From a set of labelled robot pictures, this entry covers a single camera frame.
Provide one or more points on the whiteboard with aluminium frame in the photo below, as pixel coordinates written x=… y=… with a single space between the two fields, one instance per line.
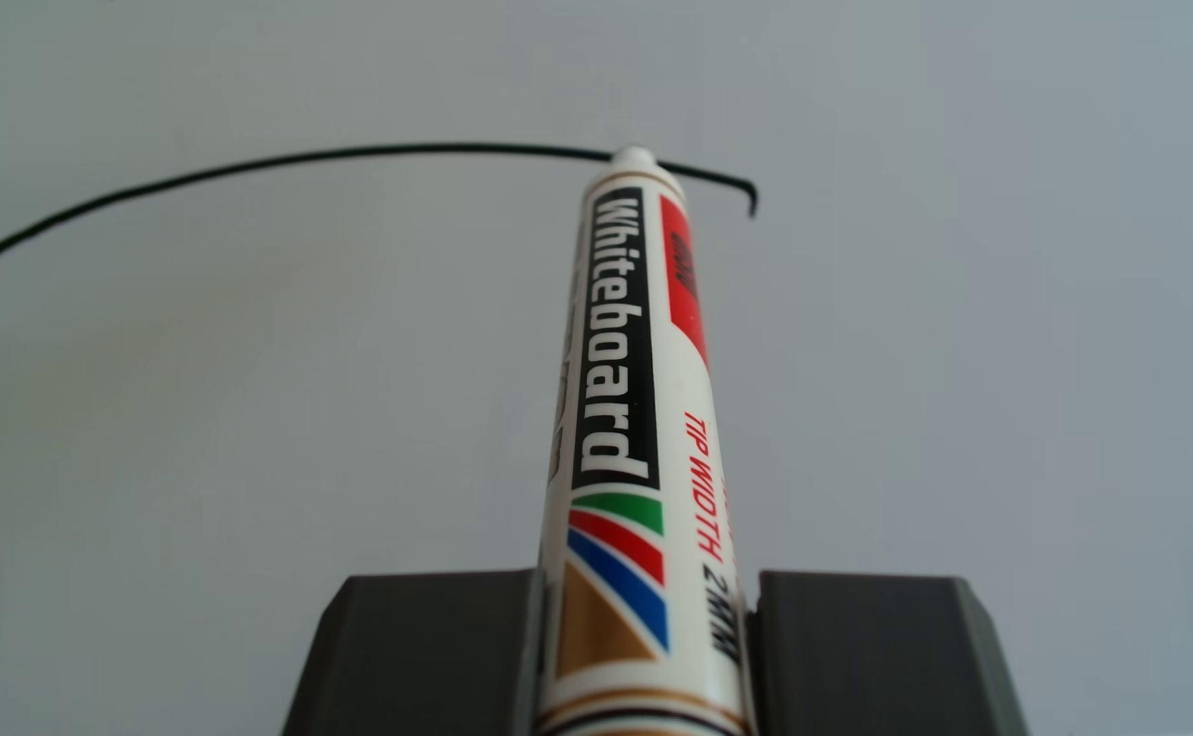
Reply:
x=249 y=409

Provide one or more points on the white whiteboard marker pen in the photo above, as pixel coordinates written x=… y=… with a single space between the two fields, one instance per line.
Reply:
x=617 y=409

